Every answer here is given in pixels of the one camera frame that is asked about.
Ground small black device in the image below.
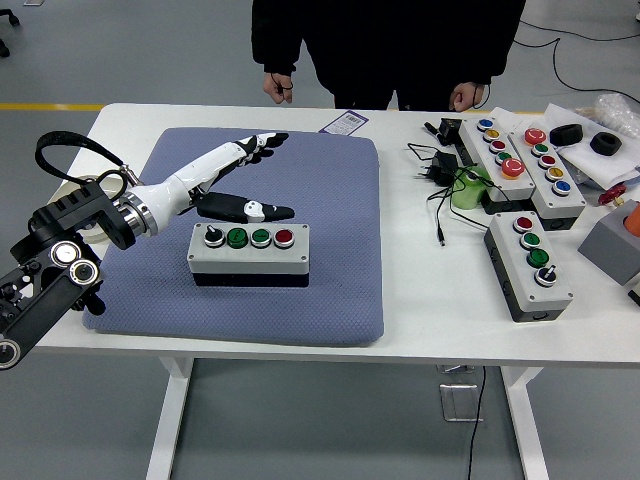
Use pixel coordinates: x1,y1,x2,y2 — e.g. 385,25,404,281
423,117,465,146

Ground black floor cable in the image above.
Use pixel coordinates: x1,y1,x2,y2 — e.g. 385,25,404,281
514,19,640,101

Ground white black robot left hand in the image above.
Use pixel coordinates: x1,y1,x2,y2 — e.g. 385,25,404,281
130,131,296,236

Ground black cable under table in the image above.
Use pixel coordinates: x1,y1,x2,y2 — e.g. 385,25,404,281
467,368,487,480

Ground black office chair base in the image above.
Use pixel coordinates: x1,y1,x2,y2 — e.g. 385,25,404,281
0,9,21,59

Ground white table leg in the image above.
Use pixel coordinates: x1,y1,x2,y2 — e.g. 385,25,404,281
145,357,195,480
501,367,544,480

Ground white paper sheet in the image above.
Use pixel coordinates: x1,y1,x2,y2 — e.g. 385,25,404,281
542,103,640,189

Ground clear plastic bag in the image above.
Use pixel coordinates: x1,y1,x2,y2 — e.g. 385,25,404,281
579,93,640,136

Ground green tape roll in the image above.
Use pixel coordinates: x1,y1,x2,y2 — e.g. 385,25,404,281
451,165,494,211

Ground grey four-button control box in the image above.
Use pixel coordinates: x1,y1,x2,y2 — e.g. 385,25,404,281
186,222,311,289
483,210,575,323

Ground person's left hand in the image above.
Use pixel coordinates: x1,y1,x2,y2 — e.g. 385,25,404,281
448,82,482,112

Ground red knob part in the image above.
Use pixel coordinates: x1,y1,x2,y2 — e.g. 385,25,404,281
598,183,629,206

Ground person's right hand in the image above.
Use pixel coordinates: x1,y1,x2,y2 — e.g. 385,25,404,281
263,72,295,105

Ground blue-grey textured mat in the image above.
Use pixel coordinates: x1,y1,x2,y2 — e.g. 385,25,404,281
82,127,385,347

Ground purple label card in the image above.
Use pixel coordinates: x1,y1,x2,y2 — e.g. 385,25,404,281
318,109,370,136

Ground person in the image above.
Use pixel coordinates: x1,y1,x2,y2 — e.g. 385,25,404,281
251,0,529,112

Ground black foam ring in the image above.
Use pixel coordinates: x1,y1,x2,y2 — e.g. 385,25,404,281
548,123,584,147
588,131,623,156

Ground metal floor socket plate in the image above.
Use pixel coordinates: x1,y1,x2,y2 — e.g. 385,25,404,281
438,382,485,423

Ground grey five-button box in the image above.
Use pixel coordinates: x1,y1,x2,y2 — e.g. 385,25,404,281
507,127,587,231
457,117,539,214

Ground grey box with orange button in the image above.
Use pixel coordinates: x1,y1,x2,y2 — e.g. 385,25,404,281
577,198,640,287

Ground black power adapter with cord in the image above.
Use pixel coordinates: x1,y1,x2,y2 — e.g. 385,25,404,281
405,142,496,249

